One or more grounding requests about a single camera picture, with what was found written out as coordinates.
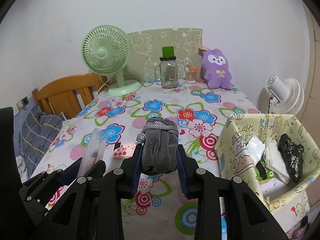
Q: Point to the wooden headboard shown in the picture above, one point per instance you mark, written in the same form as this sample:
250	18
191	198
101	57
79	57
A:
64	95

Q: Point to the grey plaid pillow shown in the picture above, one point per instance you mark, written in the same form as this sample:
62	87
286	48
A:
37	133

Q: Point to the grey drawstring pouch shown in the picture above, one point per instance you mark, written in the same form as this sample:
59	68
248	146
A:
159	138

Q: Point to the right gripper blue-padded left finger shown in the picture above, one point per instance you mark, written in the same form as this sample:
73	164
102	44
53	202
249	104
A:
137	155

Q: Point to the purple plush bunny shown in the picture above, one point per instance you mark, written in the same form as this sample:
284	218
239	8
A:
216	71

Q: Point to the black plastic bag bundle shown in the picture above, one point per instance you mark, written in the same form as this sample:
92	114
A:
292	155

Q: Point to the green tissue pack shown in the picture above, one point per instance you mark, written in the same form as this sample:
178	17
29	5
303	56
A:
263	174

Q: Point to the white towel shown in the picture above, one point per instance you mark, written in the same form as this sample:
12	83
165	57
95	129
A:
275	162

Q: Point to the glass jar green lid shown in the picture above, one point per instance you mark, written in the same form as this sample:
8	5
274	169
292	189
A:
166	71

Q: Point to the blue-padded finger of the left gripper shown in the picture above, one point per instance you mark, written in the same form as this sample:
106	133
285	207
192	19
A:
70	173
97	170

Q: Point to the beige door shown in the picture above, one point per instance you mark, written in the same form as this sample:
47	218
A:
310	110

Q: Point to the yellow cartoon storage box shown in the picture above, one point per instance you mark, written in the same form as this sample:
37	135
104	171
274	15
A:
241	144

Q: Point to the wall power outlet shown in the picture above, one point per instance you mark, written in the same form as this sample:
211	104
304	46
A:
22	103

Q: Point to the green patterned cardboard panel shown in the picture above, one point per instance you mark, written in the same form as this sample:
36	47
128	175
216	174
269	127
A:
146	51

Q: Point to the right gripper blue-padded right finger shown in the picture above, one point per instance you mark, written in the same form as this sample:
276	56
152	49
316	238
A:
186	167

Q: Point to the toothpick jar orange lid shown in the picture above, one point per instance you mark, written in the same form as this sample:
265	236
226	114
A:
191	74

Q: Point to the white standing fan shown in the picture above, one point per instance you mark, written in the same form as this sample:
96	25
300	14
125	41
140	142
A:
287	95

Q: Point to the green desk fan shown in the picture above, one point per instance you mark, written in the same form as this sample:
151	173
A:
106	50

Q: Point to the pink wet wipes pack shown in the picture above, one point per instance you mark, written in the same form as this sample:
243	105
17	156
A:
123	151

